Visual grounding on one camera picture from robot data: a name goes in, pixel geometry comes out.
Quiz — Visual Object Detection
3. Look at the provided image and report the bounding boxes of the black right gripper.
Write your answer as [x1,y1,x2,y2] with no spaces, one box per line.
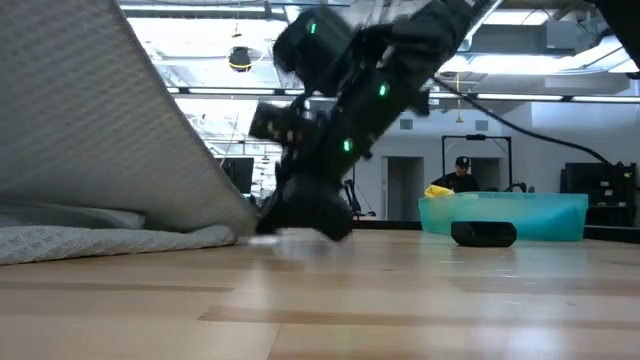
[256,64,402,244]

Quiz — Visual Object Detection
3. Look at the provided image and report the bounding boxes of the yellow microfiber towel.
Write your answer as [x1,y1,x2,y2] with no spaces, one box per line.
[423,184,457,199]

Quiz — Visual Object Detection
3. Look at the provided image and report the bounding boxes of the grey microfiber towel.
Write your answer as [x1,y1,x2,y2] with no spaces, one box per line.
[0,0,260,267]

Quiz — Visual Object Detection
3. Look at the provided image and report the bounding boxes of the black background monitor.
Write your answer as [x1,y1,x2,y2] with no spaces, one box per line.
[215,156,256,196]

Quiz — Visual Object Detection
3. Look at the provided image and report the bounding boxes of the person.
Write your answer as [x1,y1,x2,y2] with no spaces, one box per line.
[430,155,482,195]

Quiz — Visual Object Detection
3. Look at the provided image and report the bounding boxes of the black rounded box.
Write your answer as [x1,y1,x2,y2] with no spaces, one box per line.
[450,220,519,249]

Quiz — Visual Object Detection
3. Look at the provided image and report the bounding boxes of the teal translucent plastic bin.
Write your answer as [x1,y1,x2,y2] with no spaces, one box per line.
[418,191,590,238]

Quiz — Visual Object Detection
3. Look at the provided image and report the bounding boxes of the black cabinet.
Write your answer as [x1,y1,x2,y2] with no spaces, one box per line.
[559,160,639,229]

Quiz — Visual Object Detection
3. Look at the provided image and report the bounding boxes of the black ceiling-mounted camera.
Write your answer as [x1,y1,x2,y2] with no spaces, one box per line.
[227,45,253,74]

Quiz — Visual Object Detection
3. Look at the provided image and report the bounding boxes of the black gantry frame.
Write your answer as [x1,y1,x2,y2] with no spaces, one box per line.
[441,133,514,194]

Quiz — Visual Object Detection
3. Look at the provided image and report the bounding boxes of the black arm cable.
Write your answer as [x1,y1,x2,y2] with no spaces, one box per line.
[430,75,615,167]

